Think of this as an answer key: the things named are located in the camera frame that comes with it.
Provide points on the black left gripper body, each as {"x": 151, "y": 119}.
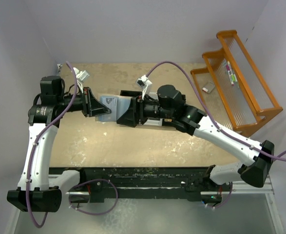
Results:
{"x": 83, "y": 102}

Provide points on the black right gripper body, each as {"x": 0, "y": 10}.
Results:
{"x": 146, "y": 110}

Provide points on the white patterned credit card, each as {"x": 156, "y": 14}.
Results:
{"x": 110, "y": 102}

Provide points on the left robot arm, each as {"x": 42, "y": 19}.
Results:
{"x": 35, "y": 192}

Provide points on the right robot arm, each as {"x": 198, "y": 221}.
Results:
{"x": 253, "y": 166}

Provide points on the small grey red box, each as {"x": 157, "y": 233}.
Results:
{"x": 208, "y": 87}

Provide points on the orange wooden rack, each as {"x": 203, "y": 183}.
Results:
{"x": 247, "y": 109}

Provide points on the markers on rack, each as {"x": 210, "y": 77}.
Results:
{"x": 231, "y": 74}

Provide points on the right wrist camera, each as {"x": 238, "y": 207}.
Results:
{"x": 145, "y": 84}

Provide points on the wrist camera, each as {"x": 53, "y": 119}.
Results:
{"x": 81, "y": 77}
{"x": 145, "y": 84}

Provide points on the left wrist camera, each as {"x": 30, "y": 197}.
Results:
{"x": 81, "y": 77}

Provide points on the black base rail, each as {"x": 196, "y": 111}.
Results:
{"x": 190, "y": 183}

